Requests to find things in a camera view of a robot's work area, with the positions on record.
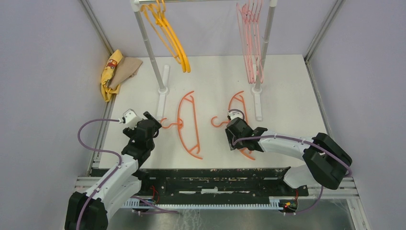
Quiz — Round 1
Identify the orange plastic hanger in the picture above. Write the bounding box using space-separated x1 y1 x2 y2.
210 91 255 161
159 90 203 160

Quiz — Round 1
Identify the yellow plastic hanger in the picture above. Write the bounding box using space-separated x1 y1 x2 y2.
140 0 188 74
149 0 192 74

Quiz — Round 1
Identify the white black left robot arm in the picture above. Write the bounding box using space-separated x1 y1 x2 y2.
64 109 162 230

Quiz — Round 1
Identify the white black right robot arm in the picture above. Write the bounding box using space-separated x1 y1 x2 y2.
225 117 352 196

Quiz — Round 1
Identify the white rack foot left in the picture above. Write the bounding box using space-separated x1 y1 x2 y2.
156 65 170 120

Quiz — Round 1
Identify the yellow printed cloth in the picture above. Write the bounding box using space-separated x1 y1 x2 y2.
100 49 123 103

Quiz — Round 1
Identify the beige cloth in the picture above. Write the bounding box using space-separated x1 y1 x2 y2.
108 57 143 90

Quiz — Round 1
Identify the grey rack pole right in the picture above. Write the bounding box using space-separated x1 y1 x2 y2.
253 0 278 93

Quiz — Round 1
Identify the grey rack pole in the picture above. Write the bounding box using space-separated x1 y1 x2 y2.
130 0 166 92
253 0 278 93

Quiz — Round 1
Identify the grey rack pole left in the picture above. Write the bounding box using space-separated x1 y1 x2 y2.
130 0 166 92

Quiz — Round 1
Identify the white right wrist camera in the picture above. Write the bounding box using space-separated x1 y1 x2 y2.
227 110 245 121

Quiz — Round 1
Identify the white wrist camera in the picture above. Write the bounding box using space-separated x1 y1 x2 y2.
119 109 143 129
227 110 245 121

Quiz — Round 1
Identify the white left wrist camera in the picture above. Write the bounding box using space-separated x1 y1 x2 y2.
119 109 143 129

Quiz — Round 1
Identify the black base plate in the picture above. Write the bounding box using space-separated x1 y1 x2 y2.
135 168 312 206

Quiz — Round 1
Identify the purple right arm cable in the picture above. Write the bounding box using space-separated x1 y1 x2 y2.
226 109 353 215

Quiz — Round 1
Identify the white slotted cable duct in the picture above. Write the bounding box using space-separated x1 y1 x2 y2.
121 198 283 211

